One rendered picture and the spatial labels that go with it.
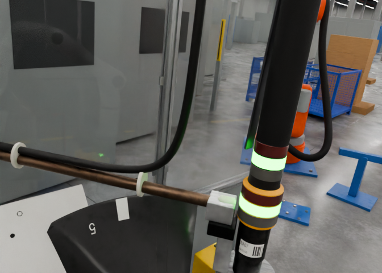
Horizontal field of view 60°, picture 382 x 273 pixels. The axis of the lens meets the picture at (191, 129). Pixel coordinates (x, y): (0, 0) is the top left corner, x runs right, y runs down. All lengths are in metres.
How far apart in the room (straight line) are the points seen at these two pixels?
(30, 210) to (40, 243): 0.07
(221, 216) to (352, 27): 10.70
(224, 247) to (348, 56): 8.06
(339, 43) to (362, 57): 0.61
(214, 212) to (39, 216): 0.44
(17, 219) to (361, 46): 7.97
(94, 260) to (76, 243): 0.04
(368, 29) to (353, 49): 2.60
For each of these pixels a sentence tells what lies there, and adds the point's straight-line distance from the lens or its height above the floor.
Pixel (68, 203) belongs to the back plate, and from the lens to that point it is 0.75.
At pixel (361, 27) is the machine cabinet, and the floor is 1.84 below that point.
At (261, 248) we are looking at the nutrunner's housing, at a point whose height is 1.50.
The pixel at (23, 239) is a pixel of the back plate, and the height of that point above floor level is 1.31.
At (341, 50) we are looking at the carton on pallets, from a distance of 8.45.
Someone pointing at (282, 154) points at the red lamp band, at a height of 1.61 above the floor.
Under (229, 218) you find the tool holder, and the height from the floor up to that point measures 1.53.
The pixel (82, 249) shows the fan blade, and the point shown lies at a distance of 0.54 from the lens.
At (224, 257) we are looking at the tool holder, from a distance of 0.40.
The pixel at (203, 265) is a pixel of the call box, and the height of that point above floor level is 1.06.
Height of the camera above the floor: 1.74
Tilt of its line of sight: 19 degrees down
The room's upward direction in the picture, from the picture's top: 7 degrees clockwise
